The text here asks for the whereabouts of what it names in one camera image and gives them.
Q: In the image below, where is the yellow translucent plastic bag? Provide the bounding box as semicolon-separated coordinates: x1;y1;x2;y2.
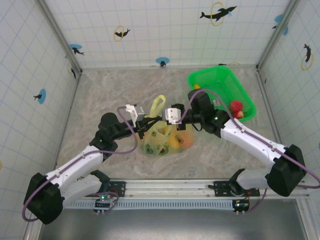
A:
139;94;195;156

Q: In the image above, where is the yellow orange fake mango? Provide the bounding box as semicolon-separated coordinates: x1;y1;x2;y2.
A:
166;138;180;150

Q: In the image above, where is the round fake orange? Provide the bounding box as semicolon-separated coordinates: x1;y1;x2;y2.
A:
178;131;194;149

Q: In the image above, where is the green plastic basket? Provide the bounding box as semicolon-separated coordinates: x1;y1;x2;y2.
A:
187;65;258;123

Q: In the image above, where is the dolphin blue circle sticker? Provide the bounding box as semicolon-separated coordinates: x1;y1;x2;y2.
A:
155;56;171;68
271;13;290;36
68;43;86;57
33;88;48;104

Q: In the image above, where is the small circuit board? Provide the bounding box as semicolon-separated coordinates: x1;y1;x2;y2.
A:
231;197;251;216
93;192;120;216

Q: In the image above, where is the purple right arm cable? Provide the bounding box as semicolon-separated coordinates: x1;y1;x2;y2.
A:
174;89;320;214

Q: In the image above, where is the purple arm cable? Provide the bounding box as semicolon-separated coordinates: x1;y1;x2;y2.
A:
174;89;320;214
22;106;139;223

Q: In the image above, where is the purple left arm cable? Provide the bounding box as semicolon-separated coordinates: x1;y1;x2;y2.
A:
22;106;139;223

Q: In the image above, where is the aluminium side frame bar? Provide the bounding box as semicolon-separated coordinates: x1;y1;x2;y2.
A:
51;72;83;173
255;66;282;149

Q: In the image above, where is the aluminium mounting rail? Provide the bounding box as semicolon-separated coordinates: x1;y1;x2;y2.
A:
62;177;310;200

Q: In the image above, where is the small dolphin yellow ring sticker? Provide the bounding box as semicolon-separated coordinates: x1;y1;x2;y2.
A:
66;62;77;80
113;24;132;42
300;43;315;72

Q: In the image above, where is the slotted pale cable duct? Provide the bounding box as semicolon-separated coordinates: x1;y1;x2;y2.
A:
59;199;237;211

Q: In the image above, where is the aluminium corner post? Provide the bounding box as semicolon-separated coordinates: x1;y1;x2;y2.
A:
24;221;47;240
295;198;315;240
256;0;300;71
36;0;84;76

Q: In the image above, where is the large dolphin yellow ring sticker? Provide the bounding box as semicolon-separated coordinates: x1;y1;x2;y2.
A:
199;1;238;27

